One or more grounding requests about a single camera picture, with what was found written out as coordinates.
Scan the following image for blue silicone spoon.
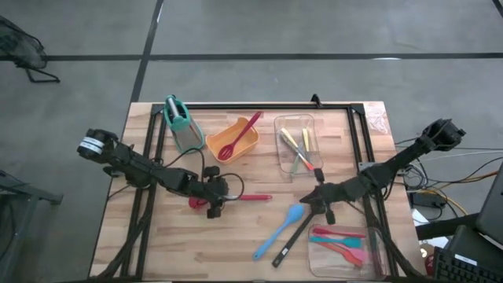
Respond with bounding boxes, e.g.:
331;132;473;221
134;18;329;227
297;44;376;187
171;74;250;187
252;203;306;262

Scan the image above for crumpled clear plastic wrap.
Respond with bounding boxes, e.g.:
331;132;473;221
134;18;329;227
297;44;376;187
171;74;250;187
363;102;391;135

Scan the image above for red handled steel tongs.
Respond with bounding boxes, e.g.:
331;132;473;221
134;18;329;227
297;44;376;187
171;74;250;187
187;193;274;211

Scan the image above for black keyboard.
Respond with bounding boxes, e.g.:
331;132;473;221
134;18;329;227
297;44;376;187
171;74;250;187
431;246;503;283

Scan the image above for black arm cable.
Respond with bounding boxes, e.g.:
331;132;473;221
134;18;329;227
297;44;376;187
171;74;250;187
162;147;207;184

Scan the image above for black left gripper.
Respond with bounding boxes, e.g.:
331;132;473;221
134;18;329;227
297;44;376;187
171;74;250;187
194;166;231;219

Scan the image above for black aluminium frame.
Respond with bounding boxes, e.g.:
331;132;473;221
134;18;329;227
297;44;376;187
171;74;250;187
117;102;398;282

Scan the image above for green handled knife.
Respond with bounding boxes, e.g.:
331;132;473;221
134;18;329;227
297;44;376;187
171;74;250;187
289;143;306;175

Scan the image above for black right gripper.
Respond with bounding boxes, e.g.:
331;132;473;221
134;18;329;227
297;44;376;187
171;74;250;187
312;168;347;226

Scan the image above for pink silicone spatula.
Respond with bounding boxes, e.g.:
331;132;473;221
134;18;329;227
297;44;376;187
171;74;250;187
345;247;370;263

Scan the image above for clear plastic storage bin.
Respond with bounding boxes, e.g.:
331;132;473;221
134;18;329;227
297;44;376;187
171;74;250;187
307;223;390;281
273;112;325;176

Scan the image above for dark laptop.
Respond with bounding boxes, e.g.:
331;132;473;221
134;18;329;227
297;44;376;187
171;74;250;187
475;160;503;244

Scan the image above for black slotted nylon spoon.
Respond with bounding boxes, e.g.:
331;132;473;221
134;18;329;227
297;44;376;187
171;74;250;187
271;211;318;269

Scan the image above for teal handled metal grater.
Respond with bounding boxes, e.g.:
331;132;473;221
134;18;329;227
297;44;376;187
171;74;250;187
163;94;206;154

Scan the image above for grey metal stand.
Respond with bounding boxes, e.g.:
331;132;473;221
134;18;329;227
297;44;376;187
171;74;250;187
0;169;64;283

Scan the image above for orange plastic bin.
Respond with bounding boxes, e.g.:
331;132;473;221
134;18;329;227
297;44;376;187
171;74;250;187
205;116;261;165

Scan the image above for black mesh chair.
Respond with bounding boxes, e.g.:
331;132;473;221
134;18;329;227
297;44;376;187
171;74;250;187
0;15;61;84

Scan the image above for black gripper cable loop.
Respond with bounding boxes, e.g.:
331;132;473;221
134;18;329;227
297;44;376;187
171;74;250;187
218;172;246;202

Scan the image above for red silicone spatula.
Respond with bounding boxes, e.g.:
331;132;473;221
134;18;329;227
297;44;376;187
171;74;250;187
312;226;368;240

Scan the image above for red slotted spoon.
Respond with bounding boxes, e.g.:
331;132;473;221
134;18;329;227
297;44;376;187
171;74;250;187
217;111;263;162

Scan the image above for black power brick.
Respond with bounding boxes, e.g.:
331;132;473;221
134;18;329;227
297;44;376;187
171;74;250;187
410;192;447;208

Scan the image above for teal silicone spatula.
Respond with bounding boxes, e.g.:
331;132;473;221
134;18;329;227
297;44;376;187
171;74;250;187
308;234;362;249

